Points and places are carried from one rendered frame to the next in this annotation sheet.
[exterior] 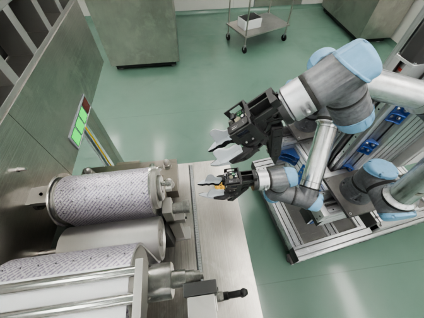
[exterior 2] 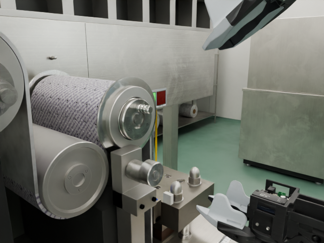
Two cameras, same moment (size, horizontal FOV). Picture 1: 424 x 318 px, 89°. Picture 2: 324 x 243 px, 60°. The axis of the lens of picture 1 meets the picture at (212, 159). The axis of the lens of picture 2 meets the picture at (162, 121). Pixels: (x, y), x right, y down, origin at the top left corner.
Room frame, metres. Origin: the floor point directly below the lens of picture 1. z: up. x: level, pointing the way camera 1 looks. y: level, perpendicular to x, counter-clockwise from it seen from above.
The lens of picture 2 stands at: (-0.01, -0.23, 1.37)
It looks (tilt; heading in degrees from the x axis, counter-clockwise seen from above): 15 degrees down; 47
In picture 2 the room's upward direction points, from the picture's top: straight up
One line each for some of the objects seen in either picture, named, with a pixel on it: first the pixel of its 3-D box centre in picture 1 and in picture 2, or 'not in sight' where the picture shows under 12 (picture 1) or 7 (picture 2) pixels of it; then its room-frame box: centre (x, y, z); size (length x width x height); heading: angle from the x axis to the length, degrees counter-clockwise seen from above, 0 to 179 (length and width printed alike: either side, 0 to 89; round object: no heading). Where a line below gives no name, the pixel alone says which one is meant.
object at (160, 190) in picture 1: (159, 188); (134, 118); (0.29, 0.15, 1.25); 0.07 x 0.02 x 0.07; 8
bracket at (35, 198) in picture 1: (40, 195); not in sight; (0.25, 0.46, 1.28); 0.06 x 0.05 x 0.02; 98
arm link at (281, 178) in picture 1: (280, 178); not in sight; (0.41, -0.26, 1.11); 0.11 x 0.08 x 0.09; 97
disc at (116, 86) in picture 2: (154, 188); (129, 117); (0.29, 0.17, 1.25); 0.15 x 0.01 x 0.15; 8
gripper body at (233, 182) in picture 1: (239, 181); (291, 222); (0.39, -0.10, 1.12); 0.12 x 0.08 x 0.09; 97
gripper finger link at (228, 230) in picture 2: (224, 192); (245, 230); (0.35, -0.04, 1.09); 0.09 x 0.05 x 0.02; 106
